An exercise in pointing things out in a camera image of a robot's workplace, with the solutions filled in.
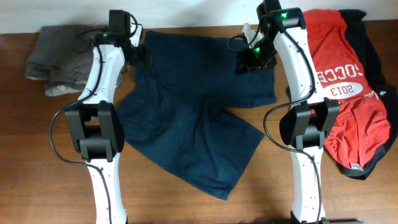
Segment navy blue shorts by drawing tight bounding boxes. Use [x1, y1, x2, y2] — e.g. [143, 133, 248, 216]
[116, 30, 276, 200]

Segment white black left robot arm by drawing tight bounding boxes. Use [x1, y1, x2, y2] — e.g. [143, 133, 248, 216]
[65, 24, 152, 223]

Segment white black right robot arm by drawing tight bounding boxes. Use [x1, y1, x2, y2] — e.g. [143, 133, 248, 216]
[236, 1, 340, 223]

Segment grey folded garment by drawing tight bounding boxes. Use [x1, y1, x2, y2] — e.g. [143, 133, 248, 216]
[24, 25, 105, 96]

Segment black garment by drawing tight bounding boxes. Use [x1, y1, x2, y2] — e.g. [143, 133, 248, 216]
[339, 9, 397, 180]

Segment red soccer t-shirt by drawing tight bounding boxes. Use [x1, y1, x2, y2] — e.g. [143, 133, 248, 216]
[304, 9, 391, 172]

